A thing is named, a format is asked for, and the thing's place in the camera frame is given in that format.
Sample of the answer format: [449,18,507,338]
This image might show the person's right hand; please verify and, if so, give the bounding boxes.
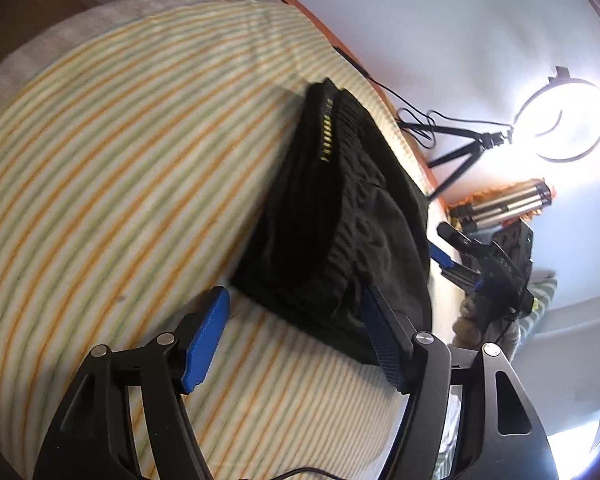
[452,299,488,346]

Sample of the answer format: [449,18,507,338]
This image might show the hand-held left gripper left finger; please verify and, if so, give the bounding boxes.
[32,285,231,480]

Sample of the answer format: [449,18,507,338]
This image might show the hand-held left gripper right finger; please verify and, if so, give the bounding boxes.
[360,284,546,480]

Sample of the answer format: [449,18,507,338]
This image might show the black pants with yellow print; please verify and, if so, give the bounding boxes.
[230,77,433,366]

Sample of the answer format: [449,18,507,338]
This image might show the thin black cable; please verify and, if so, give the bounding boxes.
[260,466,396,480]

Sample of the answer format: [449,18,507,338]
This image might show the black mini tripod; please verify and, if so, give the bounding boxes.
[397,120,513,203]

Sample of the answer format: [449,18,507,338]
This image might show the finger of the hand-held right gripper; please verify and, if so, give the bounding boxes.
[427,242,485,291]
[437,224,491,261]

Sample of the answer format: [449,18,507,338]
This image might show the green and white wavy pillow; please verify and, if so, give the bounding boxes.
[510,270,558,361]

